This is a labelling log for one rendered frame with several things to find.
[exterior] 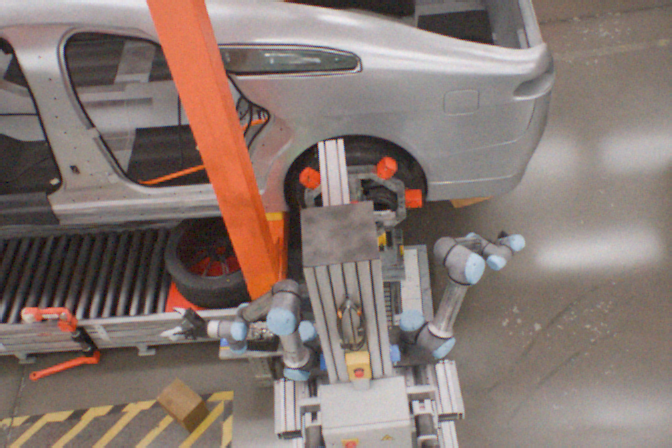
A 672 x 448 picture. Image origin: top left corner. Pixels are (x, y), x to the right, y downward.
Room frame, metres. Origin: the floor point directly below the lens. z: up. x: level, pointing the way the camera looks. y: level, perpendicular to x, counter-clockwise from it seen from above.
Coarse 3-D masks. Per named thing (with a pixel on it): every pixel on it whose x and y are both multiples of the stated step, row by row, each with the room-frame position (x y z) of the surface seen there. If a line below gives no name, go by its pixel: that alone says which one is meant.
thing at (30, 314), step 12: (24, 312) 2.53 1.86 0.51; (36, 312) 2.52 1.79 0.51; (48, 312) 2.52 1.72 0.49; (60, 312) 2.50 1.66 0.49; (60, 324) 2.41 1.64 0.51; (72, 324) 2.42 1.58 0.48; (72, 360) 2.43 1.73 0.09; (84, 360) 2.42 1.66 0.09; (96, 360) 2.40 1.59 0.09; (36, 372) 2.39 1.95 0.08; (48, 372) 2.38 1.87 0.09
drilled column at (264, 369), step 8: (248, 360) 2.09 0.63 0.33; (256, 360) 2.09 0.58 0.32; (264, 360) 2.08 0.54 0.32; (272, 360) 2.16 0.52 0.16; (256, 368) 2.09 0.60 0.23; (264, 368) 2.08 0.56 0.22; (272, 368) 2.12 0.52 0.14; (256, 376) 2.09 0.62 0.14; (264, 376) 2.08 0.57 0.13; (272, 376) 2.08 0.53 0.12; (264, 384) 2.09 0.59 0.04; (272, 384) 2.08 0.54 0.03
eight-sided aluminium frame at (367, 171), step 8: (352, 168) 2.66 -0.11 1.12; (360, 168) 2.66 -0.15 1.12; (368, 168) 2.64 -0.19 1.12; (376, 168) 2.65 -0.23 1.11; (352, 176) 2.62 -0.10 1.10; (360, 176) 2.62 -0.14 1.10; (368, 176) 2.61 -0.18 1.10; (376, 176) 2.60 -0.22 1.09; (320, 184) 2.64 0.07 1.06; (384, 184) 2.60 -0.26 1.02; (392, 184) 2.60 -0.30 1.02; (400, 184) 2.62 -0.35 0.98; (304, 192) 2.69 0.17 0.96; (312, 192) 2.65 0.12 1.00; (400, 192) 2.59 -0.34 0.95; (312, 200) 2.66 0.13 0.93; (400, 200) 2.59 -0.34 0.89; (400, 208) 2.59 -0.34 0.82; (400, 216) 2.59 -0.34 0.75; (384, 232) 2.61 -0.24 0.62
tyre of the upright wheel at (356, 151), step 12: (348, 144) 2.78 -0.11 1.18; (360, 144) 2.77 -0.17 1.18; (372, 144) 2.78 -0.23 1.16; (384, 144) 2.79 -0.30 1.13; (396, 144) 2.83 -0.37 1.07; (300, 156) 2.93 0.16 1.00; (312, 156) 2.82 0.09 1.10; (348, 156) 2.71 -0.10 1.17; (360, 156) 2.70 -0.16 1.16; (372, 156) 2.70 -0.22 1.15; (384, 156) 2.70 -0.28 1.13; (396, 156) 2.74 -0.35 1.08; (408, 156) 2.83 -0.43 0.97; (300, 168) 2.84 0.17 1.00; (312, 168) 2.73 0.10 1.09; (408, 168) 2.73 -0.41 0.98; (408, 180) 2.67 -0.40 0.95; (300, 192) 2.74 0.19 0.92; (300, 204) 2.74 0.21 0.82
